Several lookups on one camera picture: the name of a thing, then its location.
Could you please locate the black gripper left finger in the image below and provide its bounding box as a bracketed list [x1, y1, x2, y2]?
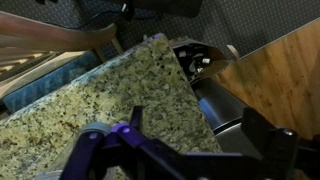
[129, 106, 143, 131]

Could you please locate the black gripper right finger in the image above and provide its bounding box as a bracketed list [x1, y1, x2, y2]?
[241, 108, 298, 166]

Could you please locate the silver trash can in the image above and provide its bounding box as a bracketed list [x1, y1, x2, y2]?
[192, 78, 262, 159]

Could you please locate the blue chair seat cushion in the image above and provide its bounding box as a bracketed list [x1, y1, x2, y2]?
[1, 52, 101, 114]

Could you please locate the wooden chair near robot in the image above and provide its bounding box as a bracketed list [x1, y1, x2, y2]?
[0, 11, 123, 71]

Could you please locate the black cable on floor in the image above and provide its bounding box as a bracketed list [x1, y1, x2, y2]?
[43, 3, 158, 31]

